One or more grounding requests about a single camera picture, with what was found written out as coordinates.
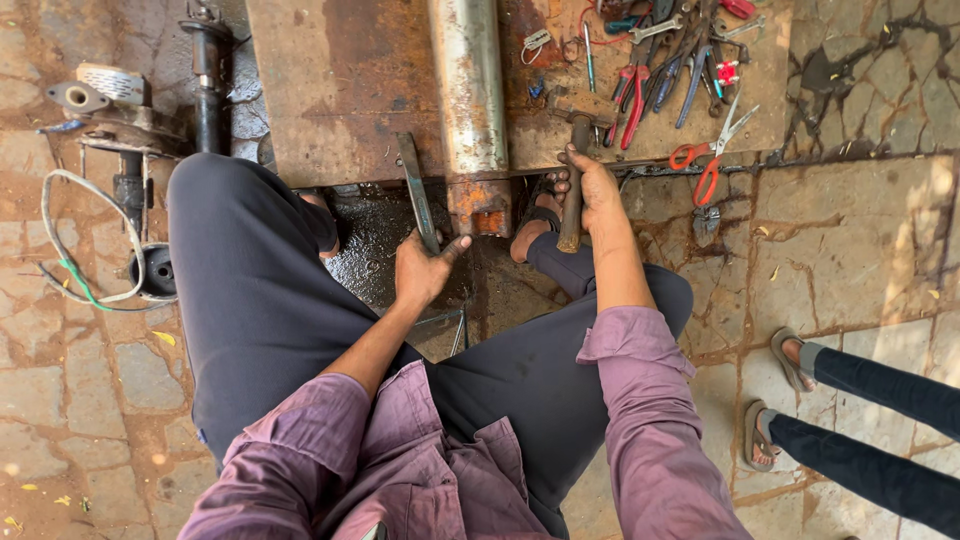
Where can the steel chisel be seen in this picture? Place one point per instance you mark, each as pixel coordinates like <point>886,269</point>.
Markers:
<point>417,187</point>

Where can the rusty metal work plate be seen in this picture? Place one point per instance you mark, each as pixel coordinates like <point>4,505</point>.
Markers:
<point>345,82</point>

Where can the person's dark trousers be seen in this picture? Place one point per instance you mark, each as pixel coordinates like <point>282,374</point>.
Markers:
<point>255,300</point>

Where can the person's black sandal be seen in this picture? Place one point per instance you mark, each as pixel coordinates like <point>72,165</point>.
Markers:
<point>541,214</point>

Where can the person's right hand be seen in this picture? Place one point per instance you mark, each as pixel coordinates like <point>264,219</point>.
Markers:
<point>600,191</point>

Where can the person's right fingers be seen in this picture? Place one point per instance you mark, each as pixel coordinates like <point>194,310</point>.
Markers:
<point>565,176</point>

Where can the black round rubber mount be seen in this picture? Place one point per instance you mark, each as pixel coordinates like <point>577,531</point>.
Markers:
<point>156,271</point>

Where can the heap of dark hand tools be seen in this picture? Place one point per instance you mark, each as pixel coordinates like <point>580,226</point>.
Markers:
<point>697,37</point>

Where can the person's purple shirt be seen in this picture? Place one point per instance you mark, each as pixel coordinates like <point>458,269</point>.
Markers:
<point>420,465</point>

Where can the black suspension strut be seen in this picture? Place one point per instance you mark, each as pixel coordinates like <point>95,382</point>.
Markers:
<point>208,75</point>

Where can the person's left hand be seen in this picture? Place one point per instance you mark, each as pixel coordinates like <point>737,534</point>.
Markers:
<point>420,274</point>

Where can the small grey metal piece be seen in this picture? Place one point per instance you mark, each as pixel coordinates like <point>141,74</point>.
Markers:
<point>706,222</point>

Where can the person's right foot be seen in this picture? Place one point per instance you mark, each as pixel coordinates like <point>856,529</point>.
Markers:
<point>534,221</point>

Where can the person's left foot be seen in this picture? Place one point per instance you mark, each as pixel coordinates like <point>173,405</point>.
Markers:
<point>324,225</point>

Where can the rusty grey machine housing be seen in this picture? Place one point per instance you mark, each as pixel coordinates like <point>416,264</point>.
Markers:
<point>112,112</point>

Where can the rusty grey metal cylinder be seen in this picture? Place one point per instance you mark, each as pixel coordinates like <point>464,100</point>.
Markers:
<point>471,97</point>

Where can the silver open-end spanner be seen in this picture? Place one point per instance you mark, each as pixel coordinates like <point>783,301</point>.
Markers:
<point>655,30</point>

